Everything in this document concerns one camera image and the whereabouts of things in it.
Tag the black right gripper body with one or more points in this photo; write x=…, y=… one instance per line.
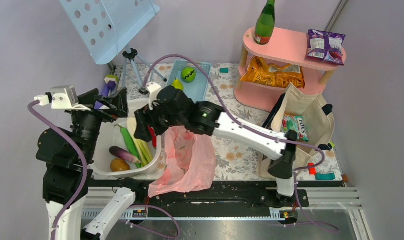
x=161, y=120

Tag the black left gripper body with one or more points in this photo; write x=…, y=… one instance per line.
x=89, y=122

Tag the green pear toy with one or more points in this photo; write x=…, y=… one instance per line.
x=176, y=83

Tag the green leek toy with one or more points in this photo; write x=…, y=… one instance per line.
x=142, y=147

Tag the pink plastic grocery bag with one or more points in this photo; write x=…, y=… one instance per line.
x=190, y=163

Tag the beige floral canvas tote bag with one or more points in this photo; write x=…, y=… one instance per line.
x=308, y=115

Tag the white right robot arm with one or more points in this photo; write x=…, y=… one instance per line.
x=278, y=147

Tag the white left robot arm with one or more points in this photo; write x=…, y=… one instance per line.
x=67, y=154

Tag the orange toy food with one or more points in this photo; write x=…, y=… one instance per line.
x=119, y=165

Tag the purple dumbbell toy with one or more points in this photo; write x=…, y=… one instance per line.
x=111, y=82

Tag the white plastic tub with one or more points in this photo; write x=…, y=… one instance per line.
x=110, y=136

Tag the light blue perforated basket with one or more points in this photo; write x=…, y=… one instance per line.
x=195, y=90

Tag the red chili pepper toy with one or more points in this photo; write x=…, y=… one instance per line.
x=153, y=137

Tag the green cucumber toy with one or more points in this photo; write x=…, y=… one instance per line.
x=131, y=148

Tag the green toy watermelon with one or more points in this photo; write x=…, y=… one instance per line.
x=188, y=74

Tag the floral patterned table mat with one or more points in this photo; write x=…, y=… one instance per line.
x=234, y=161

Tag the light blue music stand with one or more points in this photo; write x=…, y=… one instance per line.
x=107, y=27

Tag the colourful candy packet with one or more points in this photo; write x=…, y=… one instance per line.
x=294, y=123

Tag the green glass bottle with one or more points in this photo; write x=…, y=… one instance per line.
x=265, y=24

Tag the orange printed snack bag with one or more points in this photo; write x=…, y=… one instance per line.
x=271, y=75

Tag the pink two-tier wooden shelf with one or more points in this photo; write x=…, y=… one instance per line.
x=283, y=53

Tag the red orange small block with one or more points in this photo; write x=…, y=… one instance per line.
x=311, y=168

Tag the purple snack packet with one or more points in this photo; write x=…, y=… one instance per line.
x=325, y=47

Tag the teal flat block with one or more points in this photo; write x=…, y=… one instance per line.
x=325, y=176

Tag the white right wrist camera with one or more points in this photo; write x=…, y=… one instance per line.
x=153, y=90

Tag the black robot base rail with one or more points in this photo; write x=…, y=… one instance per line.
x=224, y=201

